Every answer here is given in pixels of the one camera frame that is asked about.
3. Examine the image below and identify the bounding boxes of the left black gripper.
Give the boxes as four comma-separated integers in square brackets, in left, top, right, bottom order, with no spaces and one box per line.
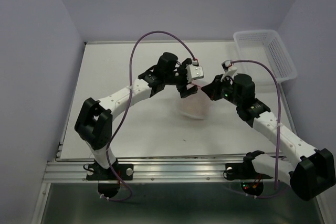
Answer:
[164,59,197,98]

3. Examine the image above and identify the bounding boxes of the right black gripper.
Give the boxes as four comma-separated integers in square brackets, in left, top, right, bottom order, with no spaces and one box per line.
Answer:
[199,73,242,106]

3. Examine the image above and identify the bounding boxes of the white mesh laundry bag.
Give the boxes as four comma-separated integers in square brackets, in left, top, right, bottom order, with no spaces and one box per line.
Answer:
[176,84,211,120]

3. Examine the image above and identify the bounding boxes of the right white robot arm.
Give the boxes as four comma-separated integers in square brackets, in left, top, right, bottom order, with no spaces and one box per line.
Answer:
[202,74,335,201]

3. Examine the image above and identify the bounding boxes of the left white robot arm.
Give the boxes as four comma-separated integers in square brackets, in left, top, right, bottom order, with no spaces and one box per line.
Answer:
[75,52,204,179]

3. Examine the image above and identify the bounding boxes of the white plastic basket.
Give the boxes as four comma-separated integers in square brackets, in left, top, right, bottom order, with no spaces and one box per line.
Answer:
[233,29,298,83]

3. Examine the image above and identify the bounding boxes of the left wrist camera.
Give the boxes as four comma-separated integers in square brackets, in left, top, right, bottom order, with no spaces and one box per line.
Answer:
[186,65,204,82]

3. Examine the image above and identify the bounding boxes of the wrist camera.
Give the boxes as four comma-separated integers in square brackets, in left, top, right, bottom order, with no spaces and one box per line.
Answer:
[221,60,237,81]
[186,65,204,82]

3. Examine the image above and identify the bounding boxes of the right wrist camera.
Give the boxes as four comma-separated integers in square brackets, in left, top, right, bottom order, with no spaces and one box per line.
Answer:
[221,60,237,81]

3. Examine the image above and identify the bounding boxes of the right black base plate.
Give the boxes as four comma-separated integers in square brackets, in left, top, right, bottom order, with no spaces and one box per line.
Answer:
[223,151,264,181]

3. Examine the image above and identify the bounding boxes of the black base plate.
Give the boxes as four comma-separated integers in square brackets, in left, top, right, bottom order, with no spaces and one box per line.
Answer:
[223,151,264,181]
[83,162,134,181]

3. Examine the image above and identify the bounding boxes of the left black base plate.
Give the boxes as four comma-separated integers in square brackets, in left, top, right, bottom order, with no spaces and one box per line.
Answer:
[83,162,134,181]

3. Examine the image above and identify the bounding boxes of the aluminium mounting rail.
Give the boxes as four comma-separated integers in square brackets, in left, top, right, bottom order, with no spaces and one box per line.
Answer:
[43,155,243,185]

